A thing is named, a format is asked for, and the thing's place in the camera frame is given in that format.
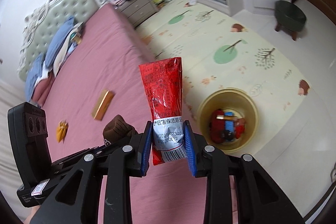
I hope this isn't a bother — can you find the mustard yellow drawstring pouch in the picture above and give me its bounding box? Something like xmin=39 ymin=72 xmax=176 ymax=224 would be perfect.
xmin=56 ymin=121 xmax=68 ymax=143

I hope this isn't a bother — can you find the small gold box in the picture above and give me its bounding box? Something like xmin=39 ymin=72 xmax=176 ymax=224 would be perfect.
xmin=92 ymin=89 xmax=114 ymax=121

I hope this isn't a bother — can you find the brown printed sock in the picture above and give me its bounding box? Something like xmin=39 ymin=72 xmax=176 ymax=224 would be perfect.
xmin=102 ymin=114 xmax=138 ymax=146

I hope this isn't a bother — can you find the red snack wrapper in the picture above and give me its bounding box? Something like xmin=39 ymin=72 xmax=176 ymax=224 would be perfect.
xmin=139 ymin=57 xmax=187 ymax=165

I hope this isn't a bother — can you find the yellow trash bin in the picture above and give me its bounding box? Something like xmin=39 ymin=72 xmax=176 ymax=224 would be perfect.
xmin=197 ymin=88 xmax=259 ymax=153

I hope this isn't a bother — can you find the person's hand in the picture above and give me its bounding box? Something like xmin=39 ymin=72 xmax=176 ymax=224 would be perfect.
xmin=23 ymin=205 xmax=41 ymax=224

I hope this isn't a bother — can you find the folded pink blanket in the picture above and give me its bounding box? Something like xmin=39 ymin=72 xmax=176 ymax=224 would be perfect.
xmin=31 ymin=72 xmax=55 ymax=107

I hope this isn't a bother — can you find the cream folded bedding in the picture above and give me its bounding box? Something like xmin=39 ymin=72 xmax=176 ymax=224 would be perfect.
xmin=52 ymin=22 xmax=84 ymax=77

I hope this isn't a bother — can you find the pink bed sheet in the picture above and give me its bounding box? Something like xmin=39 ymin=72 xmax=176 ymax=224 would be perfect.
xmin=31 ymin=2 xmax=237 ymax=224

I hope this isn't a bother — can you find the small gold item by pillows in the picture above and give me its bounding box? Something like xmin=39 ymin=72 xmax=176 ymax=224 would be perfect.
xmin=70 ymin=32 xmax=82 ymax=45

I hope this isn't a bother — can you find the green tufted headboard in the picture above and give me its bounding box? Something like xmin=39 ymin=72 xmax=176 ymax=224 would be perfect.
xmin=17 ymin=0 xmax=106 ymax=82

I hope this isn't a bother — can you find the cream patterned play mat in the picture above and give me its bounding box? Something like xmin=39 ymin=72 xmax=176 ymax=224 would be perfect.
xmin=135 ymin=0 xmax=312 ymax=135

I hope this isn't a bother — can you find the grey bedside drawer cabinet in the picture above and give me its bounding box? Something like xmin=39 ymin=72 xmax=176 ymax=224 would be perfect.
xmin=117 ymin=0 xmax=158 ymax=28

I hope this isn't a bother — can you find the dark green round stool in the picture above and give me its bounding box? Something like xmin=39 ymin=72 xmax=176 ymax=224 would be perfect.
xmin=274 ymin=0 xmax=306 ymax=41

